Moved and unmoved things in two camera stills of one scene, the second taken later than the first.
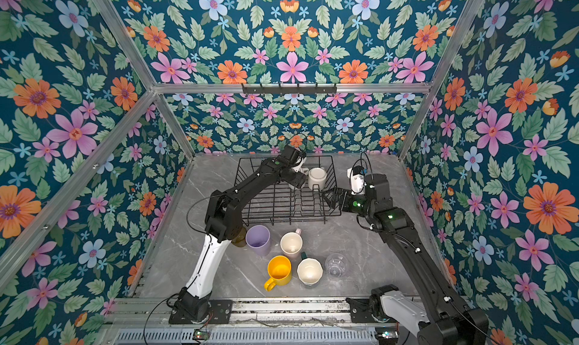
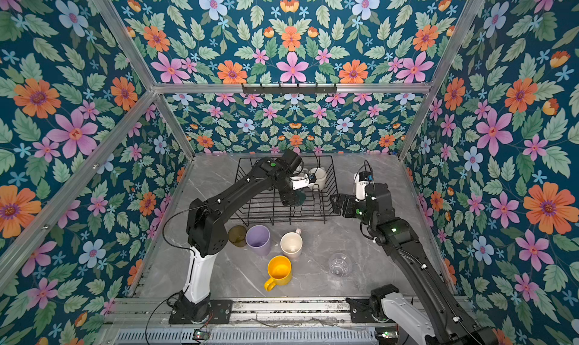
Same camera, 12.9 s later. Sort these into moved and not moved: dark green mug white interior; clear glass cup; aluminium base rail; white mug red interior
Moved: dark green mug white interior
Not moved: clear glass cup; aluminium base rail; white mug red interior
